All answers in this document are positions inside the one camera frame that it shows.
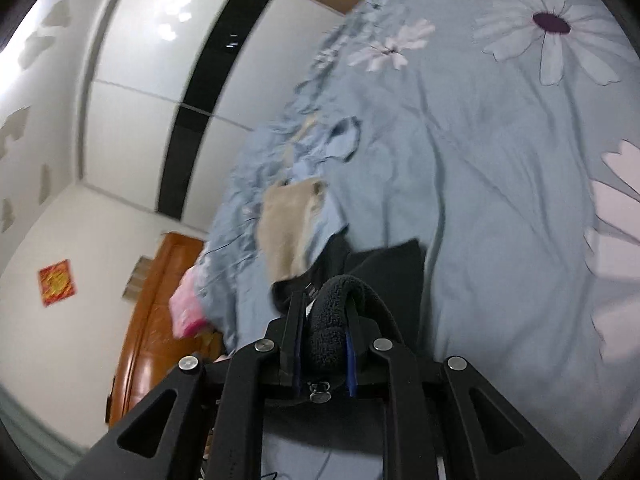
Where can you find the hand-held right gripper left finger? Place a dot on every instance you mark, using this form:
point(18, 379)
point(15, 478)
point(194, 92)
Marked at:
point(292, 325)

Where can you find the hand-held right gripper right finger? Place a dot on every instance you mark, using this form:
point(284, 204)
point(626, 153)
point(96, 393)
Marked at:
point(351, 365)

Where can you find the black fleece jacket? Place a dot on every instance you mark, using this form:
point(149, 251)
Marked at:
point(330, 320)

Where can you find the beige furry garment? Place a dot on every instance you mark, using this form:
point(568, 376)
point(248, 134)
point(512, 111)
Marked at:
point(285, 230)

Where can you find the pink floral pillow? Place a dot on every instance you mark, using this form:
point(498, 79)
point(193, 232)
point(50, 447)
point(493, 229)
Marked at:
point(185, 310)

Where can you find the light blue shirt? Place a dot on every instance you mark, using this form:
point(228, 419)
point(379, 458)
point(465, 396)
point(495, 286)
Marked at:
point(325, 215)

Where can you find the brown wooden headboard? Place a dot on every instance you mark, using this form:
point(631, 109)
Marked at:
point(150, 320)

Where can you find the blue floral bed sheet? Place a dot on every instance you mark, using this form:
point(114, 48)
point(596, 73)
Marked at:
point(475, 185)

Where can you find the white wardrobe with black stripe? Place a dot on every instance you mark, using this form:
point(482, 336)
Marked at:
point(135, 125)

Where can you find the grey wall vent panel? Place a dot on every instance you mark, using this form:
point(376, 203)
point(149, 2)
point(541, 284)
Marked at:
point(137, 280)

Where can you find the red square wall decoration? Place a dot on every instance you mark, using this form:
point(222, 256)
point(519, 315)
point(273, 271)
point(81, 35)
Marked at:
point(57, 282)

